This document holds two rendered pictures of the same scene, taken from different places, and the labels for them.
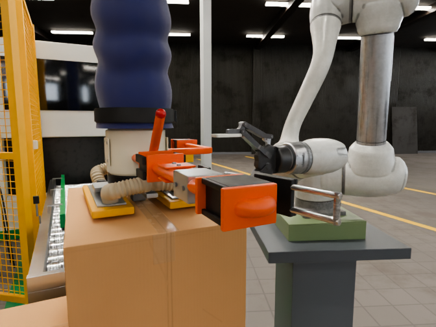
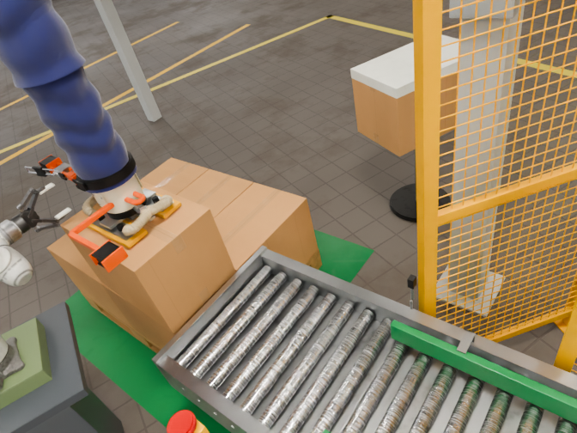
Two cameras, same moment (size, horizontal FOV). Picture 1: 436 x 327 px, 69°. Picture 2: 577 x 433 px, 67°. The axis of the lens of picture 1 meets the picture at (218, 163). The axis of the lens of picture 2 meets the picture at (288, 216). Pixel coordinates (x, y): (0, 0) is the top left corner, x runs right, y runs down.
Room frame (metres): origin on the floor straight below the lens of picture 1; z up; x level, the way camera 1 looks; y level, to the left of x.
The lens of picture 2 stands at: (2.63, 0.39, 1.99)
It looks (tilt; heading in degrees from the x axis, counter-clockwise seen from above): 39 degrees down; 163
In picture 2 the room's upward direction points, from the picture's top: 15 degrees counter-clockwise
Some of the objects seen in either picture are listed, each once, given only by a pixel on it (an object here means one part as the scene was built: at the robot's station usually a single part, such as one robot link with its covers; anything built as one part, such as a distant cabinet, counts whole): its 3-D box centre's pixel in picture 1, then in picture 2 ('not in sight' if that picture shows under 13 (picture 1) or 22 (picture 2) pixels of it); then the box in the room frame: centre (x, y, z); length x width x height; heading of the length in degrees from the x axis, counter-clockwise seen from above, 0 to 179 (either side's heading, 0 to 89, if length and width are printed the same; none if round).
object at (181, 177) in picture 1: (197, 184); (64, 171); (0.52, 0.03, 1.08); 0.07 x 0.07 x 0.04; 26
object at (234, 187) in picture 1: (233, 199); (51, 163); (0.40, -0.02, 1.08); 0.08 x 0.07 x 0.05; 26
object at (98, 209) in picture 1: (104, 193); (147, 198); (0.89, 0.33, 0.98); 0.34 x 0.10 x 0.05; 26
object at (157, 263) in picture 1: (141, 264); (150, 249); (0.93, 0.24, 0.74); 0.60 x 0.40 x 0.40; 24
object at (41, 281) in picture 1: (123, 265); (216, 301); (1.27, 0.40, 0.58); 0.70 x 0.03 x 0.06; 116
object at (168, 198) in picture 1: (168, 186); (112, 224); (0.98, 0.16, 0.98); 0.34 x 0.10 x 0.05; 26
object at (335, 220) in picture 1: (251, 186); (45, 173); (0.48, -0.05, 1.08); 0.31 x 0.03 x 0.05; 39
